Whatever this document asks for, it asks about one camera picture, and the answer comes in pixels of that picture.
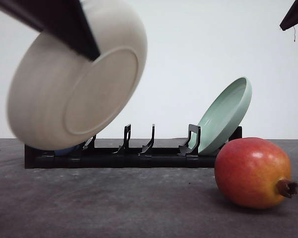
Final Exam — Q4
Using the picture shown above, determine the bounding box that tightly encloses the black dish rack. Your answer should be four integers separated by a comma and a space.
24, 124, 242, 169

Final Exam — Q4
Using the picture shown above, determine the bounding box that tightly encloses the red yellow pomegranate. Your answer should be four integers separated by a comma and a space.
215, 137, 298, 209

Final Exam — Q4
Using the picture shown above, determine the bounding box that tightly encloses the blue plate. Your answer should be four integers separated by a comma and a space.
54, 143, 83, 156

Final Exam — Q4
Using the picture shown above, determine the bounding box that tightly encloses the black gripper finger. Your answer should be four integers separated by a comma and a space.
0, 0, 101, 60
280, 0, 298, 31

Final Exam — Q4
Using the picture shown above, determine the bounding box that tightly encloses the white beige plate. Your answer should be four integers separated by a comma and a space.
7, 0, 148, 151

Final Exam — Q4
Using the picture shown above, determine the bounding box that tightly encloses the mint green plate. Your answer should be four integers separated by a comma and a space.
189, 77, 252, 155

